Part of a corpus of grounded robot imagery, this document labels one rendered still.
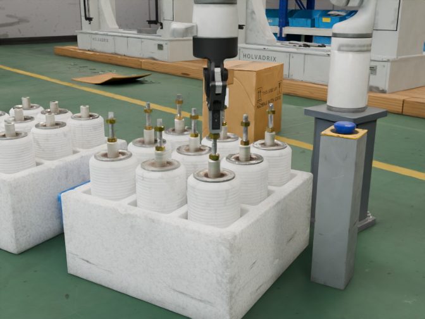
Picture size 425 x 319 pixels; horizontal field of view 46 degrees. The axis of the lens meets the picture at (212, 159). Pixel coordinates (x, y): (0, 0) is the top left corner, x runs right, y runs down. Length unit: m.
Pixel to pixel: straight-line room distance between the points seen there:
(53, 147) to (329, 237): 0.69
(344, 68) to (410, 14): 1.82
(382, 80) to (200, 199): 2.14
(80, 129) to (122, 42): 3.46
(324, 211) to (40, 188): 0.64
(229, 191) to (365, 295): 0.36
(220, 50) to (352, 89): 0.48
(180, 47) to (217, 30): 3.47
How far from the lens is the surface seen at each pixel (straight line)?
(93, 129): 1.37
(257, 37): 3.68
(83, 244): 1.06
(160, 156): 0.94
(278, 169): 1.07
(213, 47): 0.82
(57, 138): 1.29
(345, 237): 1.01
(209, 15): 0.82
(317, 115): 1.24
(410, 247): 1.29
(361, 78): 1.23
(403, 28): 2.97
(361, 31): 1.21
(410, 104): 2.76
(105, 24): 5.37
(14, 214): 1.20
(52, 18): 7.65
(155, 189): 0.93
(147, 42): 4.46
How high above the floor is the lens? 0.55
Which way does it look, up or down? 17 degrees down
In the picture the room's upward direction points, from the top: straight up
